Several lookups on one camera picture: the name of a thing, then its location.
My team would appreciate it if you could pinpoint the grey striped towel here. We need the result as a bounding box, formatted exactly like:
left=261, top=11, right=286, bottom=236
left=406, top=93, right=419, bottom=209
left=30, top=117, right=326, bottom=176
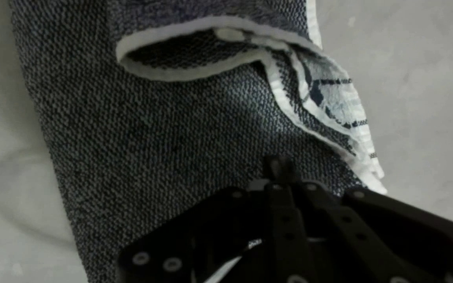
left=8, top=0, right=390, bottom=283

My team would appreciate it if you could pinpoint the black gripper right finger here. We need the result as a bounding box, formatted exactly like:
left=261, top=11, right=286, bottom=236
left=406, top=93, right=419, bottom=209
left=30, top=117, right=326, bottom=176
left=280, top=156, right=453, bottom=283

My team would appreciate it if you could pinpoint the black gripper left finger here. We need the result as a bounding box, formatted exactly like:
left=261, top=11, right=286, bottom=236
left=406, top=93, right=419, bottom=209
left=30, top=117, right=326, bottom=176
left=117, top=156, right=312, bottom=283

